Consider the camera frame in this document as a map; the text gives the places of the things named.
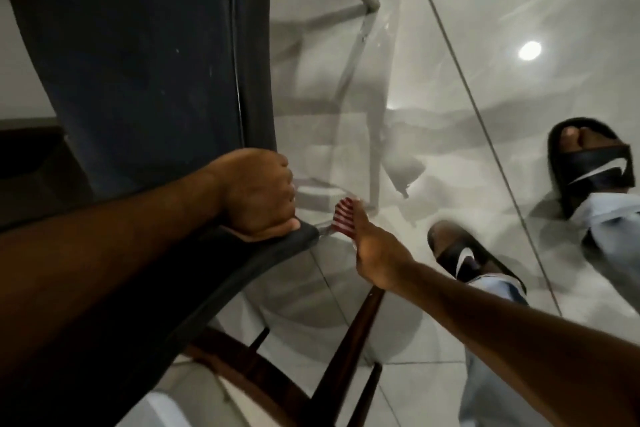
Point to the person's right hand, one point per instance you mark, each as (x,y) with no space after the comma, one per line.
(381,254)

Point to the person's left hand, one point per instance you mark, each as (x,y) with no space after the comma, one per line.
(252,194)

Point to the person's left thumb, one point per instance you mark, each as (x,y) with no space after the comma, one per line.
(272,232)

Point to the person's right fingers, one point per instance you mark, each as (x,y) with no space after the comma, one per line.
(360,224)

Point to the dark upholstered chair seat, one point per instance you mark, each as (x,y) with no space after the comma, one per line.
(145,66)

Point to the person's right forearm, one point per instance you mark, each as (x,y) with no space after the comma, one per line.
(520,346)

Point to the person's left forearm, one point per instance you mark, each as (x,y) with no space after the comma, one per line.
(100,271)

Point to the person's left foot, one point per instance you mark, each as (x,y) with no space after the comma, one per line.
(447,239)

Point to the person's foot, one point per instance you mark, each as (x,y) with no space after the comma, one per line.
(582,139)
(447,239)

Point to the black slide sandal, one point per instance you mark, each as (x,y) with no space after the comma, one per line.
(595,166)
(462,256)

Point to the person's right foot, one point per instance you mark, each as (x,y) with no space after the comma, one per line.
(582,139)

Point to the dark wooden furniture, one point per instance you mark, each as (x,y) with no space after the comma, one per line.
(35,171)

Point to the brown wooden chair frame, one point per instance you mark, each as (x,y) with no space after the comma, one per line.
(280,376)

